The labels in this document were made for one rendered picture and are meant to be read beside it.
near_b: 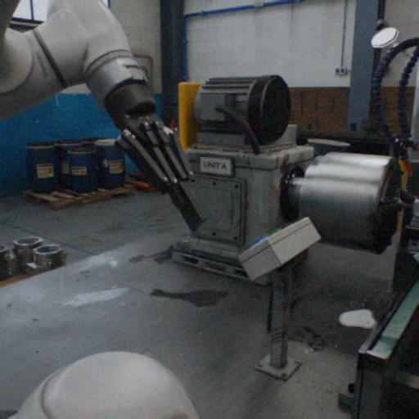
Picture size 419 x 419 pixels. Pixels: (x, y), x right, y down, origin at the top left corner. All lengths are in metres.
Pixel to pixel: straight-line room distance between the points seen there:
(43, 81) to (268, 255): 0.45
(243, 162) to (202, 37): 6.88
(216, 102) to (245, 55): 6.22
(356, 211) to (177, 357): 0.53
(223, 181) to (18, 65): 0.68
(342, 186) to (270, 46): 6.20
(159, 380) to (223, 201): 0.90
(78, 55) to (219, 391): 0.61
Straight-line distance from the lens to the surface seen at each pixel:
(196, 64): 8.06
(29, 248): 3.21
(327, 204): 1.12
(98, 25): 0.76
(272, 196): 1.18
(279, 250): 0.74
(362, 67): 6.25
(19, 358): 1.01
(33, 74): 0.74
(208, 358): 0.94
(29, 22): 6.72
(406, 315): 0.91
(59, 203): 5.52
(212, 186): 1.25
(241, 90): 1.28
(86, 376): 0.38
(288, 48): 7.08
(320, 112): 6.56
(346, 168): 1.14
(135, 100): 0.71
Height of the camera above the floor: 1.31
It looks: 15 degrees down
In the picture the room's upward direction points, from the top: straight up
